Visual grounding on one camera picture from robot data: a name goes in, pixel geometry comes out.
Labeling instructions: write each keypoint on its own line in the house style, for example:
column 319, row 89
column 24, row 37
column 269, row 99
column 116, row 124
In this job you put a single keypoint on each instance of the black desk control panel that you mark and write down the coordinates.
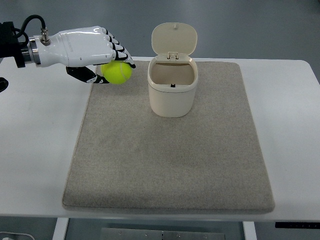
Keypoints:
column 297, row 225

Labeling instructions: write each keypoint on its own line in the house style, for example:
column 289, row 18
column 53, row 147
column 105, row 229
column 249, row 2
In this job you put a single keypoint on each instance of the white table leg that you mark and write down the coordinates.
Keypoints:
column 249, row 230
column 61, row 227

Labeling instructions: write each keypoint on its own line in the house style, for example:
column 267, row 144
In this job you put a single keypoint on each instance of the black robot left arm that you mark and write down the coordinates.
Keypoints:
column 13, row 43

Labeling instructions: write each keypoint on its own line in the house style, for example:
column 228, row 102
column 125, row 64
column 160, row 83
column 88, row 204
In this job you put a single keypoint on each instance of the white object bottom left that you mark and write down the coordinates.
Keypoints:
column 15, row 236

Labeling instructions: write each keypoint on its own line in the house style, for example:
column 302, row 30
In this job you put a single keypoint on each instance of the white right table leg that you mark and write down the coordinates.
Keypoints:
column 249, row 230

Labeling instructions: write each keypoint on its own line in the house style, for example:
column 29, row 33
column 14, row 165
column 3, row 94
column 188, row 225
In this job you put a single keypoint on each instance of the yellow tennis ball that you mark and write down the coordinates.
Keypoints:
column 116, row 72

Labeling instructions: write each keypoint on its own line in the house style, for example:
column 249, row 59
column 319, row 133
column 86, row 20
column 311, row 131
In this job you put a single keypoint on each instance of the beige fabric mat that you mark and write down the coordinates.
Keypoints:
column 129, row 158

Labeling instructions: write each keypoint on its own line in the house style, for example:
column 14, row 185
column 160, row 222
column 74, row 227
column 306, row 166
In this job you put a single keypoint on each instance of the white left table leg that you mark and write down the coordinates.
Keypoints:
column 61, row 227

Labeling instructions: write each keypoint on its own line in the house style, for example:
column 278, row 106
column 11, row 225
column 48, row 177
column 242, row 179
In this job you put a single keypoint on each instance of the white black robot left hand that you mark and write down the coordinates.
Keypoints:
column 78, row 48

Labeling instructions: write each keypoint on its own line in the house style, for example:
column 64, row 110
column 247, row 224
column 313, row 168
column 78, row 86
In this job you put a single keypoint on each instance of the cream plastic bin with lid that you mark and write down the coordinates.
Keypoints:
column 172, row 74

